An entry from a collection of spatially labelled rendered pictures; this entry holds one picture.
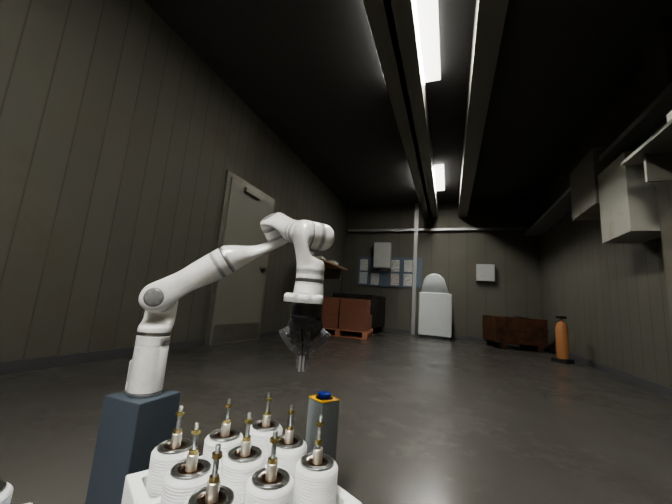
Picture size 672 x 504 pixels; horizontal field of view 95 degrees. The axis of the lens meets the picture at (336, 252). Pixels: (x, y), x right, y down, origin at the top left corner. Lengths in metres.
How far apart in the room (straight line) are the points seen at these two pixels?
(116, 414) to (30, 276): 1.96
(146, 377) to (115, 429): 0.14
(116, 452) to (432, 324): 6.37
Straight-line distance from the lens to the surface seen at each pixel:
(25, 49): 3.24
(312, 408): 1.06
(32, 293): 2.99
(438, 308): 7.01
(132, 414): 1.09
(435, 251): 7.92
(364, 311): 5.66
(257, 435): 0.98
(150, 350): 1.09
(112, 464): 1.17
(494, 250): 7.97
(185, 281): 1.04
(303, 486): 0.82
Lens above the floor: 0.61
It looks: 9 degrees up
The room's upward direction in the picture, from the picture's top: 4 degrees clockwise
